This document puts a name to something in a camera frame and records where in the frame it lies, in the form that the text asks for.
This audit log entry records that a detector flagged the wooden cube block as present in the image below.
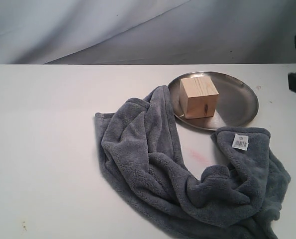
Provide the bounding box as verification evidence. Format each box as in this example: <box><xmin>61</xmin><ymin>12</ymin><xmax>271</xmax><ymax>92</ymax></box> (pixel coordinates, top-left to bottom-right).
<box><xmin>179</xmin><ymin>76</ymin><xmax>219</xmax><ymax>119</ymax></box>

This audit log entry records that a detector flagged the grey fleece towel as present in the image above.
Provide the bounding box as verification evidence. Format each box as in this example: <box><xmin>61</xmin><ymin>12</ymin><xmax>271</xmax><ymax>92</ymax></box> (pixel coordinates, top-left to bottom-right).
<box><xmin>94</xmin><ymin>86</ymin><xmax>291</xmax><ymax>239</ymax></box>

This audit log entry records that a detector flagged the round steel plate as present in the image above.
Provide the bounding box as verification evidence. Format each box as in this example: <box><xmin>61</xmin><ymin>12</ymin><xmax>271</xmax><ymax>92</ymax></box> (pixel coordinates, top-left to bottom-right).
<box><xmin>168</xmin><ymin>71</ymin><xmax>259</xmax><ymax>131</ymax></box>

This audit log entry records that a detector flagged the white backdrop sheet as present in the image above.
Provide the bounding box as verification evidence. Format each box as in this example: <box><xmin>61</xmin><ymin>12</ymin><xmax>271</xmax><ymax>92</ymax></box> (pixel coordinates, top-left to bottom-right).
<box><xmin>0</xmin><ymin>0</ymin><xmax>296</xmax><ymax>64</ymax></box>

